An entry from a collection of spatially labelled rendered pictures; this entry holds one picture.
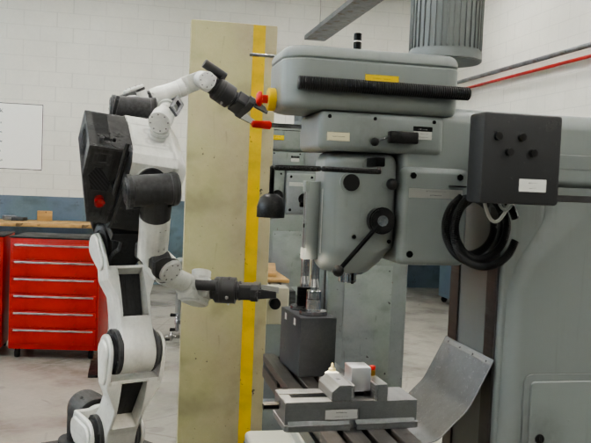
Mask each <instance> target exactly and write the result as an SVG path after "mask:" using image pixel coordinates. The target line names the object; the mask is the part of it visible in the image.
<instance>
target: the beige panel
mask: <svg viewBox="0 0 591 443"><path fill-rule="evenodd" d="M277 35H278V26H273V25H253V24H243V23H232V22H222V21H211V20H200V19H192V20H191V27H190V53H189V75H190V74H193V73H194V72H197V71H201V70H202V71H207V70H205V69H204V68H203V67H202V64H203V62H204V61H205V60H206V59H207V60H209V61H210V62H212V63H214V65H216V66H217V67H219V68H220V69H222V70H223V71H225V72H226V73H228V75H227V77H226V78H225V80H226V81H228V82H229V83H231V84H233V85H234V86H235V87H237V92H240V91H242V92H243V93H245V94H246V95H248V96H249V97H250V96H253V97H254V98H256V95H257V93H258V92H259V91H262V95H266V91H267V89H268V88H271V72H272V60H273V58H268V57H256V56H250V53H255V54H277ZM273 145H274V128H273V127H271V128H270V129H264V128H256V127H252V126H251V124H250V123H248V122H246V121H244V120H241V119H239V118H238V117H236V116H235V115H234V113H233V112H231V111H230V110H228V106H226V107H223V106H221V105H219V104H218V103H216V102H215V101H214V100H213V99H211V98H210V97H209V94H208V93H207V92H205V91H203V90H198V91H195V92H192V93H190V94H188V105H187V131H186V182H185V208H184V235H183V261H182V270H183V271H185V272H189V273H191V274H192V270H193V269H196V268H202V269H207V270H210V271H211V279H212V280H213V279H214V278H215V277H216V276H218V277H237V281H238V282H239V281H243V282H254V281H259V282H261V285H267V279H268V256H269V234H270V218H263V217H256V215H257V205H258V202H259V198H260V197H261V196H263V195H264V194H266V193H269V181H270V179H269V176H270V166H271V165H273ZM266 301H267V299H259V300H258V301H247V300H240V301H239V300H236V303H235V304H233V303H230V304H229V305H227V303H215V302H214V301H213V299H210V300H209V301H208V305H207V307H204V308H198V307H193V306H190V305H188V304H185V303H184V302H181V313H180V339H179V390H178V416H177V442H176V443H244V436H245V434H246V433H247V432H249V431H262V411H263V408H262V403H263V388H264V378H263V376H262V370H263V354H265V344H266Z"/></svg>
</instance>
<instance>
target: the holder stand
mask: <svg viewBox="0 0 591 443"><path fill-rule="evenodd" d="M336 323H337V318H336V317H335V316H332V315H330V314H328V313H327V310H325V309H320V311H307V310H306V307H305V306H297V305H296V303H292V304H290V306H287V307H281V342H280V362H281V363H283V364H284V365H285V366H286V367H287V368H288V369H290V370H291V371H292V372H293V373H294V374H296V375H297V376H298V377H314V376H323V375H325V372H326V371H328V370H329V367H331V364H332V363H333V365H334V363H335V344H336Z"/></svg>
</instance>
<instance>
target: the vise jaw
mask: <svg viewBox="0 0 591 443"><path fill-rule="evenodd" d="M318 388H319V389H320V390H321V391H322V392H323V393H324V394H325V395H326V396H327V397H328V398H329V399H330V400H331V401H332V402H333V401H351V399H354V388H355V385H353V383H352V382H350V381H349V380H348V379H347V378H346V377H345V376H344V375H342V374H341V373H326V374H325V375H323V376H322V377H321V378H320V379H319V380H318Z"/></svg>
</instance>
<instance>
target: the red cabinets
mask: <svg viewBox="0 0 591 443"><path fill-rule="evenodd" d="M15 233H16V231H0V348H1V347H2V346H3V345H6V343H7V340H8V348H9V349H15V350H14V357H19V356H20V349H41V350H76V351H88V359H93V351H97V350H98V346H99V341H100V339H101V337H102V336H103V335H104V334H106V333H107V330H108V309H107V298H106V295H105V293H104V292H103V290H102V288H101V286H100V284H99V278H98V268H97V267H96V265H95V264H94V262H93V260H92V258H91V254H90V251H89V242H90V238H91V236H92V234H67V233H42V232H25V233H21V234H17V235H15Z"/></svg>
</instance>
